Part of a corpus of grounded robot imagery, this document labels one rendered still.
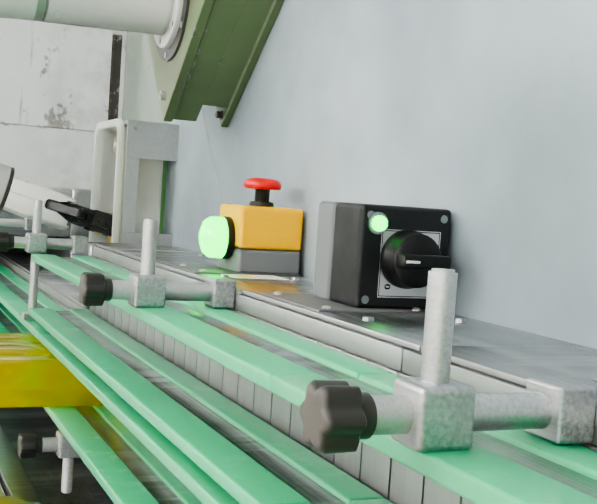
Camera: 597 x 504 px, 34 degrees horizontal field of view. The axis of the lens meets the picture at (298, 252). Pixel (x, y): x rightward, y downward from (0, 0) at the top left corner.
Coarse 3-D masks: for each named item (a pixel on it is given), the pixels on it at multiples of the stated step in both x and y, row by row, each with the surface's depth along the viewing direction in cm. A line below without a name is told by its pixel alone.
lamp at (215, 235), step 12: (228, 216) 103; (204, 228) 102; (216, 228) 101; (228, 228) 101; (204, 240) 102; (216, 240) 101; (228, 240) 101; (204, 252) 102; (216, 252) 102; (228, 252) 102
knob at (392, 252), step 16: (400, 240) 73; (416, 240) 73; (432, 240) 74; (384, 256) 74; (400, 256) 72; (416, 256) 72; (432, 256) 73; (384, 272) 74; (400, 272) 73; (416, 272) 73
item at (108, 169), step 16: (96, 128) 158; (112, 128) 151; (96, 144) 159; (112, 144) 160; (96, 160) 159; (112, 160) 160; (96, 176) 159; (112, 176) 160; (96, 192) 160; (112, 192) 160; (96, 208) 160; (112, 208) 161; (112, 224) 145; (96, 240) 160; (112, 240) 145
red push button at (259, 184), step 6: (246, 180) 104; (252, 180) 103; (258, 180) 103; (264, 180) 103; (270, 180) 103; (276, 180) 104; (246, 186) 104; (252, 186) 103; (258, 186) 103; (264, 186) 103; (270, 186) 103; (276, 186) 103; (258, 192) 104; (264, 192) 104; (258, 198) 104; (264, 198) 104
